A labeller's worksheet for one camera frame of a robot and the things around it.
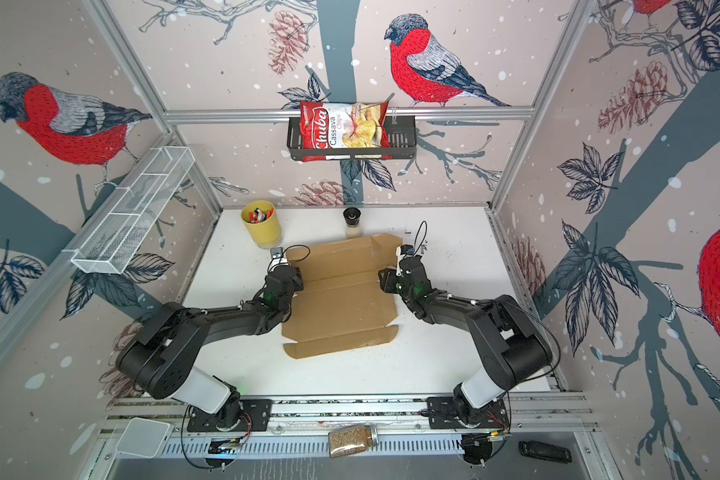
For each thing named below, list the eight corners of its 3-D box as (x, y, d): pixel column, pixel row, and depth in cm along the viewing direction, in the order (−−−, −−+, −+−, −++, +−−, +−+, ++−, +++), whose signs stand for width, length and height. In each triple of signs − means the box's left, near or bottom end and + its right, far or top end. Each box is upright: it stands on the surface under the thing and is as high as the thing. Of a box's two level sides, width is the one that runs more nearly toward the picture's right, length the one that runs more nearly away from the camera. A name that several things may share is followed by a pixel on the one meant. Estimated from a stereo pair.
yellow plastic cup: (249, 250, 109) (236, 226, 98) (258, 225, 117) (246, 200, 106) (279, 250, 109) (269, 226, 98) (285, 225, 117) (277, 200, 106)
